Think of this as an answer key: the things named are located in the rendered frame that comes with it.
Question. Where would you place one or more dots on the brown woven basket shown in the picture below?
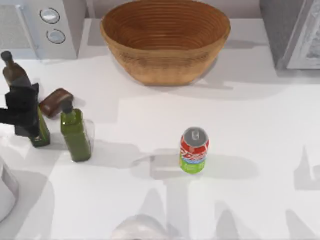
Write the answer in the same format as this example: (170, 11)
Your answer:
(165, 52)

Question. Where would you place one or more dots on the grey round microwave knob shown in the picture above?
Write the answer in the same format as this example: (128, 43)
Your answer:
(56, 36)
(50, 15)

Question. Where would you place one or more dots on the green pump bottle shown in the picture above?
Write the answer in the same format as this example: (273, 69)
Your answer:
(76, 135)

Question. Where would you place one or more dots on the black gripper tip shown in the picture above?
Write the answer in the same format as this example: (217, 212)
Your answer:
(21, 110)

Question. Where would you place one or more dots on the dark olive bottle, black cap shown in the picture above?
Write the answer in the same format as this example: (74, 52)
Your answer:
(13, 72)

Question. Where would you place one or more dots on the pale microwave oven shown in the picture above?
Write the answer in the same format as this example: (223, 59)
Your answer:
(72, 30)

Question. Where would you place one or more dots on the glass microwave door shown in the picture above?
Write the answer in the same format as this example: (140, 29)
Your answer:
(12, 27)

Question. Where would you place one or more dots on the red and green can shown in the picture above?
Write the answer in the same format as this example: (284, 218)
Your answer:
(193, 155)

